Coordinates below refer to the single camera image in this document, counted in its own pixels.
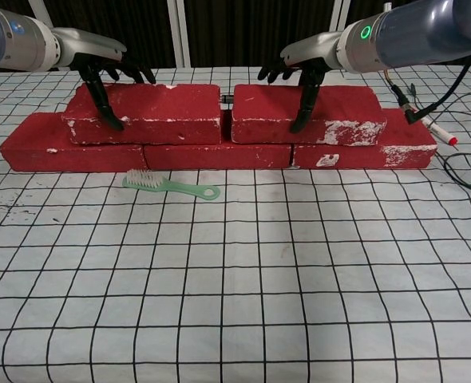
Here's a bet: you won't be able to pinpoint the green scrubbing brush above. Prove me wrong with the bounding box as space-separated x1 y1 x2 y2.
122 168 221 200

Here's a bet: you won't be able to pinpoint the checkered white tablecloth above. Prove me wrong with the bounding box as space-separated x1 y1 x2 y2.
0 63 471 383

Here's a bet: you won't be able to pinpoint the red brick chipped white edges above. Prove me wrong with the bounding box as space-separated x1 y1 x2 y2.
61 83 223 145

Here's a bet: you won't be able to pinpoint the red brick with white label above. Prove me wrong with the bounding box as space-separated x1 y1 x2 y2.
290 108 439 171

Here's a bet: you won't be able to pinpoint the white marker red cap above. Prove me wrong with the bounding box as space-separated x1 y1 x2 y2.
422 115 458 147

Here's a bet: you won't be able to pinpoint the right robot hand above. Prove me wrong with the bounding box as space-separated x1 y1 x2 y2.
258 30 345 135

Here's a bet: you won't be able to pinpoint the thin black cable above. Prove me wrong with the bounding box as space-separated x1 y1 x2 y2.
406 82 471 193

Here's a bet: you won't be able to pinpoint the plain red brick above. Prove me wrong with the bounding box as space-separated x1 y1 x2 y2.
143 109 293 171
0 112 147 173

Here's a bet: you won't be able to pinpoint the red brick large white scuff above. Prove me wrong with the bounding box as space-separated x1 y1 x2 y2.
230 83 388 145

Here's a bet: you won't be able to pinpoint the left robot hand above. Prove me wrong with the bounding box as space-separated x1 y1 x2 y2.
55 26 156 132

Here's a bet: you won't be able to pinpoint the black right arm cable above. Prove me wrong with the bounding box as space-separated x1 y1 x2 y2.
382 63 471 124

